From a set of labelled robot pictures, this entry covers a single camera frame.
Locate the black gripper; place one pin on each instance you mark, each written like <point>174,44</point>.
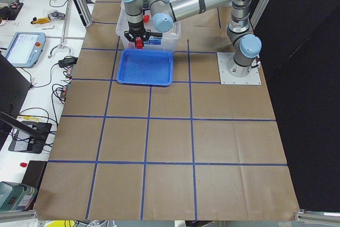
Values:
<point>136,30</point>

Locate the red block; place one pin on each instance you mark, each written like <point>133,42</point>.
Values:
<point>139,43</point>

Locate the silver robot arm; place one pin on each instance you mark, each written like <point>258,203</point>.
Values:
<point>165,13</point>

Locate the blue plastic tray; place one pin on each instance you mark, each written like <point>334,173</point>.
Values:
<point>146,67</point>

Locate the black power adapter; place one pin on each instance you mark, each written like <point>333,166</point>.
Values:
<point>67,61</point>

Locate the teach pendant tablet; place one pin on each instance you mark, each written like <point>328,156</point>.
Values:
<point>25,48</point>

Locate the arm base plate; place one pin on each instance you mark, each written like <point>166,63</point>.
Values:
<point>232,74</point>

